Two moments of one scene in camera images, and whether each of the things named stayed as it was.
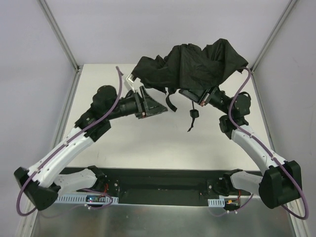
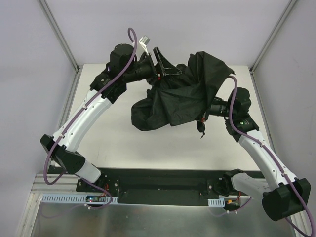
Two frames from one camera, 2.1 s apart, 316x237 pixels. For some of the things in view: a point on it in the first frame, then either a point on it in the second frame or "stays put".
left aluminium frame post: (48, 13) stays put
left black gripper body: (142, 102) -> (152, 66)
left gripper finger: (152, 107) -> (172, 71)
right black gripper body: (206, 96) -> (216, 108)
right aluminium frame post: (283, 18) stays put
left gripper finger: (146, 97) -> (163, 62)
